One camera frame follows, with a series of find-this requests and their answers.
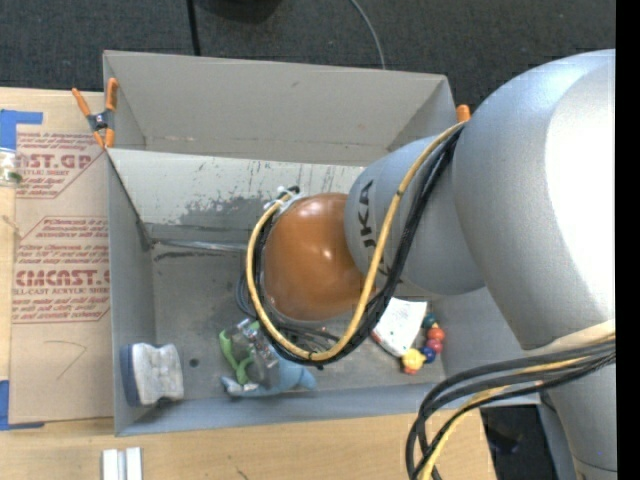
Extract brown cardboard board red print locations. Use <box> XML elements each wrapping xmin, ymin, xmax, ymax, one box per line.
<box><xmin>0</xmin><ymin>86</ymin><xmax>116</xmax><ymax>432</ymax></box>

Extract blue and white sponge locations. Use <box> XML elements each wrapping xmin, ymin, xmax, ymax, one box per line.
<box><xmin>119</xmin><ymin>342</ymin><xmax>186</xmax><ymax>408</ymax></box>

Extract grey metal bin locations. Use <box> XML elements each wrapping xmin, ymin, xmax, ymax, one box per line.
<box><xmin>102</xmin><ymin>50</ymin><xmax>542</xmax><ymax>437</ymax></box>

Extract colourful bead ring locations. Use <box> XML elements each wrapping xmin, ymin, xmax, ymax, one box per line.
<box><xmin>399</xmin><ymin>312</ymin><xmax>447</xmax><ymax>376</ymax></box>

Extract light blue toy animal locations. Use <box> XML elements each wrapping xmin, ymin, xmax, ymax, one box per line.
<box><xmin>220</xmin><ymin>355</ymin><xmax>318</xmax><ymax>399</ymax></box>

